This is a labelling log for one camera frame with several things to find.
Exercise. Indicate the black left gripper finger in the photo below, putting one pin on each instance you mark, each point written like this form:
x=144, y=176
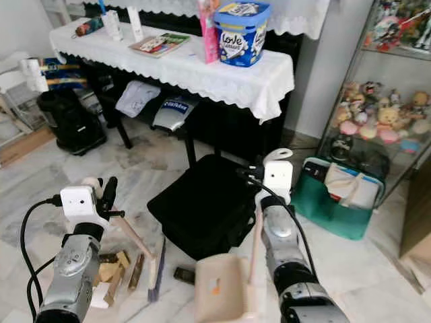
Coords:
x=108, y=188

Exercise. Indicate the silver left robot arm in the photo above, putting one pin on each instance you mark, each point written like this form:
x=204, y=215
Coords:
x=74, y=269

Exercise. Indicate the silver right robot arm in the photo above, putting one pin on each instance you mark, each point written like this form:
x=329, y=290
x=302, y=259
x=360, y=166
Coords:
x=279, y=232

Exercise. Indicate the black piano bench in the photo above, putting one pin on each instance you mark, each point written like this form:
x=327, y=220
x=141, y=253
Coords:
x=125, y=136

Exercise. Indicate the tan cardboard scrap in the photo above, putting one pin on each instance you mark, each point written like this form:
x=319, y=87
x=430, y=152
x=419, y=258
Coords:
x=113, y=269

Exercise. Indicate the brown wrapper strip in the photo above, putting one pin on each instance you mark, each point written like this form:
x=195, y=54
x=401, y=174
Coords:
x=135, y=272

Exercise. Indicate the teal plastic basket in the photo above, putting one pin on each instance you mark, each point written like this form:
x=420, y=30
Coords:
x=330, y=219

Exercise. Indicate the white folded cloth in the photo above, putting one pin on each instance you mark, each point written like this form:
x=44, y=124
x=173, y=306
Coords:
x=137, y=99

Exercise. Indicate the flat brown cardboard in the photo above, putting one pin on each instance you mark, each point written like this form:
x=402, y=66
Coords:
x=23, y=147

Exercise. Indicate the white bag with blue trim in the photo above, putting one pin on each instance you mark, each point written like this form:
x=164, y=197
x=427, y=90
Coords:
x=350, y=188

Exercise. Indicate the silver pack with blue label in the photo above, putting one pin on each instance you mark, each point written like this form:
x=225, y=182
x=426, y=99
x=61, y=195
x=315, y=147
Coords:
x=173, y=114

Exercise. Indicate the small dark wrapper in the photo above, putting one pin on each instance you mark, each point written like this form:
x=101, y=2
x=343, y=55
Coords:
x=184, y=275

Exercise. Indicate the blue and yellow box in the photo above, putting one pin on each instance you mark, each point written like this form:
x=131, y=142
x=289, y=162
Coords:
x=67, y=73

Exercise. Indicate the white lace tablecloth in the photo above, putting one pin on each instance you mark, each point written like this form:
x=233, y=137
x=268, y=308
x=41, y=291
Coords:
x=188, y=70

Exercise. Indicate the white boxy device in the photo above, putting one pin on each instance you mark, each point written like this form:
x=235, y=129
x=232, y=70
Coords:
x=34, y=75

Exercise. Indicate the blue Love snack tub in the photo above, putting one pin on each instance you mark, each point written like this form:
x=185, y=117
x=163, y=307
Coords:
x=242, y=40

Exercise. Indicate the pink round plush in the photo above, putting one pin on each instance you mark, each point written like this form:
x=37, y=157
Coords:
x=388, y=136

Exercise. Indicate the yellow bear plush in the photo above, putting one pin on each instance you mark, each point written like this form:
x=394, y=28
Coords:
x=388, y=118

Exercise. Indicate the pink snack package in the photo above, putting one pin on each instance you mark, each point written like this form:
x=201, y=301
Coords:
x=209, y=37

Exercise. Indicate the white printed carton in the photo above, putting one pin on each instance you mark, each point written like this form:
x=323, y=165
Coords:
x=112, y=27

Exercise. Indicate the dark folded umbrella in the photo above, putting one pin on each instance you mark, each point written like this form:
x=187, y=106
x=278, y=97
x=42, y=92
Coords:
x=89, y=27

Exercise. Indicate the glass display cabinet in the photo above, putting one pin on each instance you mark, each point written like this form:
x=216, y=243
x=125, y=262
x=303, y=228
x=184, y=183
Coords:
x=377, y=67

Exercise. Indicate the tall slim white box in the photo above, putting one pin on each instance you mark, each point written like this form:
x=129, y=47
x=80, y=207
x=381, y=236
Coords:
x=135, y=25

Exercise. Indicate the white scalloped lace runner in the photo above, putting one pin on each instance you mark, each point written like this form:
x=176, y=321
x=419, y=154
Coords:
x=296, y=17

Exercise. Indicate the brown wooden cabinet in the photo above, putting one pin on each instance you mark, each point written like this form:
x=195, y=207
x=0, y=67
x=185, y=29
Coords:
x=417, y=222

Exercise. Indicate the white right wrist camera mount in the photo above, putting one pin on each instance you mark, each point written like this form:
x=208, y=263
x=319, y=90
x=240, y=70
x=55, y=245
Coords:
x=278, y=178

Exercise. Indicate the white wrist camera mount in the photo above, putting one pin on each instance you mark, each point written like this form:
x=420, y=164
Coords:
x=278, y=178
x=77, y=202

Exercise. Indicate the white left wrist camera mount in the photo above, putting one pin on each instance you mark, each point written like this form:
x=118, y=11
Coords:
x=77, y=202

